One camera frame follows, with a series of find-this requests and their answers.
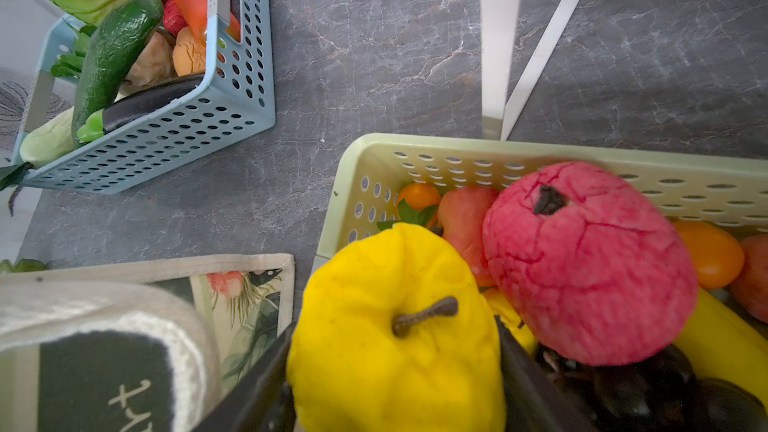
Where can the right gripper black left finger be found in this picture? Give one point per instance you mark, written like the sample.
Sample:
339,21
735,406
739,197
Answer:
263,399

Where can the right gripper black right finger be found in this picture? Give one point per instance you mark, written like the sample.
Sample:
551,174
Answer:
533,401

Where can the cream canvas grocery bag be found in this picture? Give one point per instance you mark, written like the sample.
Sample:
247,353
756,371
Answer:
142,346

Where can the yellow apple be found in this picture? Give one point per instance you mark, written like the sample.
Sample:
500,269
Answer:
394,335

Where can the black grape bunch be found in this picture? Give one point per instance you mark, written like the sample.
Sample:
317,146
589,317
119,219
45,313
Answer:
661,393

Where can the pink wrinkled apple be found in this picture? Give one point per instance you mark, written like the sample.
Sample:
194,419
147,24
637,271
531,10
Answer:
590,264

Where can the yellow banana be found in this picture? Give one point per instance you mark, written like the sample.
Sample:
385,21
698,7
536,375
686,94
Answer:
719,344

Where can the green plastic fruit basket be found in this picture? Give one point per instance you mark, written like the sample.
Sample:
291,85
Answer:
730,193

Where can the blue plastic vegetable basket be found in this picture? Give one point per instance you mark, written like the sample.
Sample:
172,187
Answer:
234,101

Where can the dark purple eggplant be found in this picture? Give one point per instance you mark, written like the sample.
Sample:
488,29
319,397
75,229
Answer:
135,106

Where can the green cucumber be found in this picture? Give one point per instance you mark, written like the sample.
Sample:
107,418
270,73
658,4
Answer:
114,47

